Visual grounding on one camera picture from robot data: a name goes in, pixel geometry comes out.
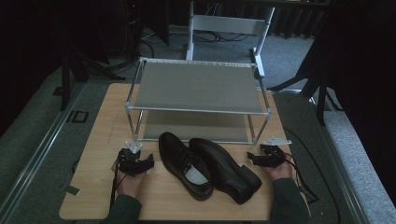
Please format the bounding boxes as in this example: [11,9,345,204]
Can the white metal stand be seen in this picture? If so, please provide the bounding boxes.
[185,0,276,78]

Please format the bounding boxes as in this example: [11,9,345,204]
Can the black leather shoe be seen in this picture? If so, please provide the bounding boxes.
[158,131,215,202]
[188,137,262,206]

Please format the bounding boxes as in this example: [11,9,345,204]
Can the hand-held gripper cable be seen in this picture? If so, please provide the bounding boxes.
[108,159,128,210]
[283,152,320,205]

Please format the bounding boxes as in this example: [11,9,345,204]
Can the person's right hand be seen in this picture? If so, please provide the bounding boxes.
[266,154,295,181]

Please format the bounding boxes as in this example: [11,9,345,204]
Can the grey tape strip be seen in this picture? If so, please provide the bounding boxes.
[58,183,81,197]

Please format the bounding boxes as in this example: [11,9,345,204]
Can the person's left hand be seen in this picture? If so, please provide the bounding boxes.
[110,158,148,199]

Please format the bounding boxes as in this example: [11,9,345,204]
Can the left hand-held gripper cable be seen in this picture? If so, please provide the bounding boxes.
[108,159,128,210]

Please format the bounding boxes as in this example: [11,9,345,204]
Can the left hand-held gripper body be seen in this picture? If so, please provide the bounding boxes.
[117,141,148,177]

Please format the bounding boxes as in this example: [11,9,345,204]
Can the two-tier grey shoe rack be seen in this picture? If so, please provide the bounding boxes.
[125,56,273,146]

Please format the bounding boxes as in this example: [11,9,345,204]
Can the aluminium floor rail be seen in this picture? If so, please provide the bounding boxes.
[306,94,372,224]
[0,82,86,220]

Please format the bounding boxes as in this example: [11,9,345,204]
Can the black tripod stand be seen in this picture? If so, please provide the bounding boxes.
[59,43,126,112]
[266,59,344,127]

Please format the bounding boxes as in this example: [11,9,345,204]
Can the right hand-held gripper cable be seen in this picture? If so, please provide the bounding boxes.
[283,152,320,205]

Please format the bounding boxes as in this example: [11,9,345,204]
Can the black cables on carpet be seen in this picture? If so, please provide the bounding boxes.
[139,28,252,44]

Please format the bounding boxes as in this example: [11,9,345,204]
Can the thin black floor cable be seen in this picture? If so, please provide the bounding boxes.
[282,126,342,224]

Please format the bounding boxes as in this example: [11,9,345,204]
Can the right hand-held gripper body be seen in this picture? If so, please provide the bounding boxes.
[259,135,293,169]

